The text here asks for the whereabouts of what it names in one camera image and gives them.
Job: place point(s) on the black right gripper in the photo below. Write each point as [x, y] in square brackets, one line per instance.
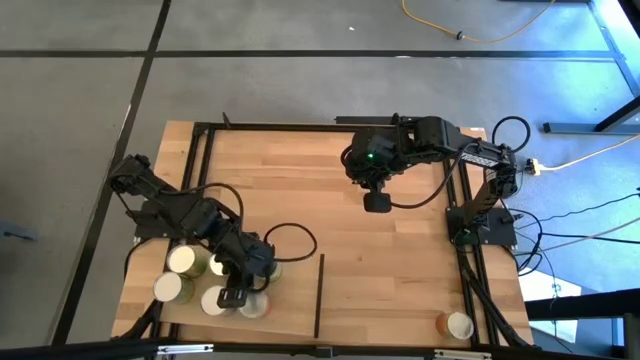
[375, 155]

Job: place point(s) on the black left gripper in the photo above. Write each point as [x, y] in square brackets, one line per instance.
[247, 260]

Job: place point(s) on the orange labelled tin can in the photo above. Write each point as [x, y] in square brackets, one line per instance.
[256, 309]
[457, 325]

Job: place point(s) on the blue labelled tin can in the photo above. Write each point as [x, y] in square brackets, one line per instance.
[210, 301]

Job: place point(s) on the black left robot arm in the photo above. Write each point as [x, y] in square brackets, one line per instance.
[180, 215]

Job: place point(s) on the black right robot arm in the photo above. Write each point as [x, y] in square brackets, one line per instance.
[480, 160]

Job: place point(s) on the black bar device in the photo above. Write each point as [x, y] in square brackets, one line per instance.
[360, 120]

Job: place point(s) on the white power strip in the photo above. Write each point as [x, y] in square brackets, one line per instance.
[536, 167]

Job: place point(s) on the white sheet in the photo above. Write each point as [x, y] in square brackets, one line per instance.
[540, 287]

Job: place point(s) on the black beam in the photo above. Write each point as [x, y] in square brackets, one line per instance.
[590, 302]

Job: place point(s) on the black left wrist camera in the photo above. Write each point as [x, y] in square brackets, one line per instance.
[233, 298]

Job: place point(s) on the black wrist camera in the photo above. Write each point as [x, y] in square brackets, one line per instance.
[233, 298]
[377, 202]

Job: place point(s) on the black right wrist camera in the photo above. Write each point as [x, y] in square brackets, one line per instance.
[377, 202]

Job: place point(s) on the black aluminium table frame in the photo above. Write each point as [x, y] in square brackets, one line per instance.
[280, 127]

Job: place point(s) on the silver bracket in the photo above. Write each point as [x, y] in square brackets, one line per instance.
[185, 349]
[462, 354]

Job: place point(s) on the black desk leg frame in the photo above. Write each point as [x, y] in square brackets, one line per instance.
[590, 128]

